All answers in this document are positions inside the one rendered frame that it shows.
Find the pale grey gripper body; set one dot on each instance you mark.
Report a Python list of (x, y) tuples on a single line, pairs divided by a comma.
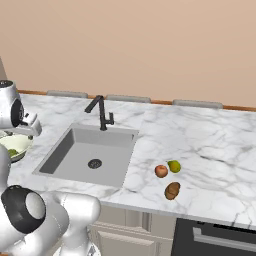
[(32, 128)]

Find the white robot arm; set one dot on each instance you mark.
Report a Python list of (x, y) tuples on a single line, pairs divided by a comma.
[(75, 213)]

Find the pale green bowl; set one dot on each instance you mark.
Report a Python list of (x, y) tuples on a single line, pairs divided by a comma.
[(19, 142)]

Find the black sink tap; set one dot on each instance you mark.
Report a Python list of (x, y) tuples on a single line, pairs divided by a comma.
[(101, 113)]

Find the grey sink basin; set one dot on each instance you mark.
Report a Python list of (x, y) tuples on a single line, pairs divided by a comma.
[(100, 150)]

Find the black sink drain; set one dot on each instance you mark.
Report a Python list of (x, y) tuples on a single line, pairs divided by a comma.
[(95, 163)]

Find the green vegetable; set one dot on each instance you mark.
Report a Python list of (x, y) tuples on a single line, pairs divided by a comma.
[(12, 153)]

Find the grey stool back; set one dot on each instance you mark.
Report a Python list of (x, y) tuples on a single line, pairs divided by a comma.
[(66, 94), (197, 103), (128, 98)]

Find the beige drawer front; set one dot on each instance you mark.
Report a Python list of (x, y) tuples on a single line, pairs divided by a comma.
[(115, 216)]

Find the red apple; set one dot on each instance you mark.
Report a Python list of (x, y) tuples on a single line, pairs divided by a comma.
[(161, 171)]

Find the green pear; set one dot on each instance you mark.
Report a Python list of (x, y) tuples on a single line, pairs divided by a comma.
[(174, 166)]

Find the beige cupboard door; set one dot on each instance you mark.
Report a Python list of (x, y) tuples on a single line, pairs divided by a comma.
[(126, 243)]

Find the brown potato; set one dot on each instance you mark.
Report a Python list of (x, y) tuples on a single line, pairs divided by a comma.
[(172, 191)]

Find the black dishwasher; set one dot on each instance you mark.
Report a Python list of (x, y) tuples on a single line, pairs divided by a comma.
[(186, 240)]

